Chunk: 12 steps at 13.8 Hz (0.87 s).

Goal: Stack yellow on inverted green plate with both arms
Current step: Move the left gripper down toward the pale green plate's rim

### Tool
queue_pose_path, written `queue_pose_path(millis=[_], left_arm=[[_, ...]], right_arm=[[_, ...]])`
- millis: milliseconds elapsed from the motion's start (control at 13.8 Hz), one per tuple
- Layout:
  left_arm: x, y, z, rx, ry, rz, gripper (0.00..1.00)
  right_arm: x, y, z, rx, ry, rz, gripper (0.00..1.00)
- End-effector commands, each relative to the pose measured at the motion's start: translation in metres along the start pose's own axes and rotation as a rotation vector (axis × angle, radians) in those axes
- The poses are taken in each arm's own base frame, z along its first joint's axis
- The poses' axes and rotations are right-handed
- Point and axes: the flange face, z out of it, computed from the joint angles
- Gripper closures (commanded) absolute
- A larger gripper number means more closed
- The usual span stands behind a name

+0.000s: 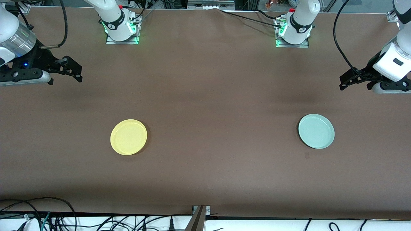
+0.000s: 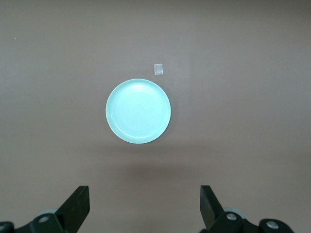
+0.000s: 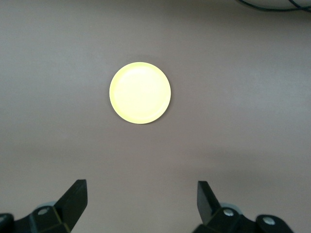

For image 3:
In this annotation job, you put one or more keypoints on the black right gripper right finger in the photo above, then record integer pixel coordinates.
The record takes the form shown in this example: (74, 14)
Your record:
(209, 208)

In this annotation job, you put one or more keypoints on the table cover sheet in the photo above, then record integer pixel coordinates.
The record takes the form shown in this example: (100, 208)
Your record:
(48, 72)

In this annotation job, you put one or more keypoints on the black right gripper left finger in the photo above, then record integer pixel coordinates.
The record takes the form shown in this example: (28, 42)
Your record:
(70, 206)

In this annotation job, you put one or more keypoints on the yellow round plate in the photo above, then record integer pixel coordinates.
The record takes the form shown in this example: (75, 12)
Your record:
(139, 93)

